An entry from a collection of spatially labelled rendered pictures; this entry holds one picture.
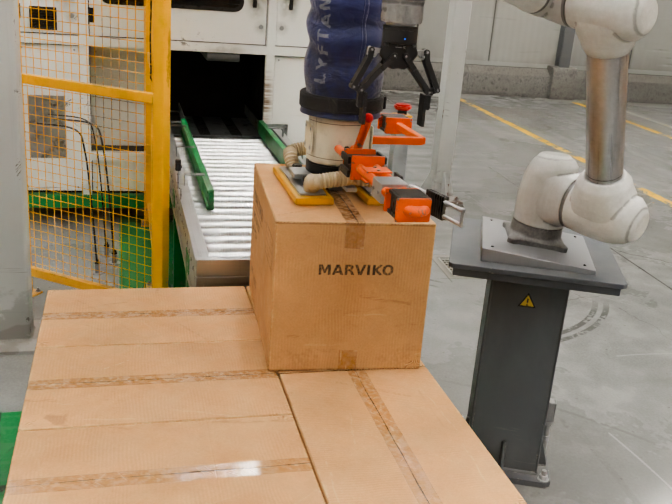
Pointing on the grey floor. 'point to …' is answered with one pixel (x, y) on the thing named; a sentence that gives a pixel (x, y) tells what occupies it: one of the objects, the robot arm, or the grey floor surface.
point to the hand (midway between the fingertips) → (391, 119)
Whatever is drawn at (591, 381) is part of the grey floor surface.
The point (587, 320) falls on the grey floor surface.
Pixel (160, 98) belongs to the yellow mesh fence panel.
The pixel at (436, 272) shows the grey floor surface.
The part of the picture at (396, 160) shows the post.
